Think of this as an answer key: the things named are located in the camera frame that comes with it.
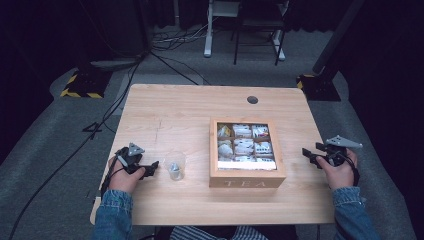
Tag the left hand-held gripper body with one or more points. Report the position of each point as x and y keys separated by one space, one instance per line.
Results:
x=130 y=154

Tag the black stand base striped edge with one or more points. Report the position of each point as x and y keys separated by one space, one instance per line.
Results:
x=318 y=88
x=85 y=85

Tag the white desk frame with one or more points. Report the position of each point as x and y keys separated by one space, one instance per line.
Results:
x=208 y=36

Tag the clear plastic cup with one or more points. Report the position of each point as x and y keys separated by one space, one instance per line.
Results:
x=170 y=158

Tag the slanted dark metal pole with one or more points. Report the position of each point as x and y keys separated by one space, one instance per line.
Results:
x=336 y=36

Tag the wooden tea box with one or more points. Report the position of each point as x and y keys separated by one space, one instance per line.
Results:
x=246 y=182

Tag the black metal chair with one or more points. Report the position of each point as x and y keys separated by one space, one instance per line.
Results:
x=258 y=22

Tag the person's left hand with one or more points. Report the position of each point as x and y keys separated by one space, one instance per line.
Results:
x=123 y=180

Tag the person's striped clothing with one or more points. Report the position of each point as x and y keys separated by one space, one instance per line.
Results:
x=186 y=234

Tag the single white tea bag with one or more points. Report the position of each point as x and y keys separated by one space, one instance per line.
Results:
x=174 y=169

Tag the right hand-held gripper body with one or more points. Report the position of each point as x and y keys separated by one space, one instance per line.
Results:
x=338 y=150

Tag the person's right hand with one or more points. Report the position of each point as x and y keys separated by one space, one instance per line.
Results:
x=341 y=175

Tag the group of tea bags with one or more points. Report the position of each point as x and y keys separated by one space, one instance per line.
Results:
x=245 y=146

